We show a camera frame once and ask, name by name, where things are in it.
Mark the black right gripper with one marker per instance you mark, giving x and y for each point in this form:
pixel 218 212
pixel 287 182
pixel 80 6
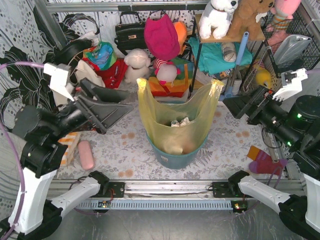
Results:
pixel 256 107

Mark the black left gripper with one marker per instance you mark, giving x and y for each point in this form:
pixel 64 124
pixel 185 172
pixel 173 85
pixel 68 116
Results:
pixel 91 114

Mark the yellow trash bag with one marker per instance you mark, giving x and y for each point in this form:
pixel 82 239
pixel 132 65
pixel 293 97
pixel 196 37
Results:
pixel 178 129

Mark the teal plastic trash bin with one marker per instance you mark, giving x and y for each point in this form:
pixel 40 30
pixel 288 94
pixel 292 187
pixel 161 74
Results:
pixel 175 162

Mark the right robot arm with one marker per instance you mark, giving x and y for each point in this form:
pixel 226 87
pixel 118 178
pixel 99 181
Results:
pixel 299 130

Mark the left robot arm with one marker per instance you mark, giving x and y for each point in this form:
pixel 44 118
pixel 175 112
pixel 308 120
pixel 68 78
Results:
pixel 35 217

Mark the cream canvas tote bag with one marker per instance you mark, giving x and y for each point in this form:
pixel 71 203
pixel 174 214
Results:
pixel 82 70

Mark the crumpled white paper trash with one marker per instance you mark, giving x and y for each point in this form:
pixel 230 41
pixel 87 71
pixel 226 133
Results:
pixel 181 123

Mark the rainbow striped bag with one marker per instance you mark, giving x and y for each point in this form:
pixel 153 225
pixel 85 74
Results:
pixel 179 86

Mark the blue lint roller mop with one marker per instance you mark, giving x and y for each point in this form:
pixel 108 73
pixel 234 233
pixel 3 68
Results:
pixel 230 84

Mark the yellow plush duck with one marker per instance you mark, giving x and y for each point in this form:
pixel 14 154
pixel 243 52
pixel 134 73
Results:
pixel 261 75

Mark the red cloth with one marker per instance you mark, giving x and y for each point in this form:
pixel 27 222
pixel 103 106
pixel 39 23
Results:
pixel 113 76

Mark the pink glasses case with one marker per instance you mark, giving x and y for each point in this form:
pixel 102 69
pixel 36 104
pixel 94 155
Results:
pixel 85 155

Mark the orange checkered towel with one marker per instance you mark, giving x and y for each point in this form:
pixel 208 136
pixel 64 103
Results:
pixel 71 141

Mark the colourful printed cloth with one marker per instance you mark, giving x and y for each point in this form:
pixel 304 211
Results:
pixel 100 57

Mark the floral patterned floor mat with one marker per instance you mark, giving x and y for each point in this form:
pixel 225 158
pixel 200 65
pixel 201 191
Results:
pixel 124 152

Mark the white plush lamb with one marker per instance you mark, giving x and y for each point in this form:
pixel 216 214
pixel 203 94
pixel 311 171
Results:
pixel 138 63

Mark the teal folded cloth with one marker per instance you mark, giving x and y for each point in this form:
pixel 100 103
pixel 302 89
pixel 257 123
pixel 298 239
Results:
pixel 211 57

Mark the purple red sock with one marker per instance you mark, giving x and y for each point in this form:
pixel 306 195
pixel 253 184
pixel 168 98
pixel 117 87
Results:
pixel 262 163

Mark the silver foil pouch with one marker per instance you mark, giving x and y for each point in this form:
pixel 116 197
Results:
pixel 291 48

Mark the pink plush pig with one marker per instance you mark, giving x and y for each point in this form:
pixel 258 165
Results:
pixel 165 71

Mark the wooden shelf rack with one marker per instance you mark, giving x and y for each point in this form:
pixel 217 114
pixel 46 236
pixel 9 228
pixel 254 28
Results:
pixel 227 47

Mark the black leather handbag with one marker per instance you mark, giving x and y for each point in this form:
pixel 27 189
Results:
pixel 130 36

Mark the brown teddy bear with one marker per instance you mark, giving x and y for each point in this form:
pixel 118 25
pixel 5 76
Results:
pixel 247 17

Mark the white plush dog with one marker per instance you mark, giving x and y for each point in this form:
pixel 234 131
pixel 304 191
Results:
pixel 216 18

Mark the pink plush toy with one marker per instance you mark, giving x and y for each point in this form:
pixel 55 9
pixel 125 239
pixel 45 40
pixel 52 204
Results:
pixel 282 11

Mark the orange plush toy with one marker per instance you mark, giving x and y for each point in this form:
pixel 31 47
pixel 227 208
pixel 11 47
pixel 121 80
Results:
pixel 181 31

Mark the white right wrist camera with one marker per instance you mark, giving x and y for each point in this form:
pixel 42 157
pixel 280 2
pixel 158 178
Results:
pixel 291 84

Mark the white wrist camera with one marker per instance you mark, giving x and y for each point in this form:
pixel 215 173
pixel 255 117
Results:
pixel 59 77
pixel 291 84

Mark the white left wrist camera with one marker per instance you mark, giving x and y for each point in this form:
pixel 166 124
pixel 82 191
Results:
pixel 59 77

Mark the black wire basket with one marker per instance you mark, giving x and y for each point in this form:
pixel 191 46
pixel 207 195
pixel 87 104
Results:
pixel 309 57

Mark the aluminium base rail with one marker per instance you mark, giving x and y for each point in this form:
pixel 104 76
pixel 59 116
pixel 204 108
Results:
pixel 232 194

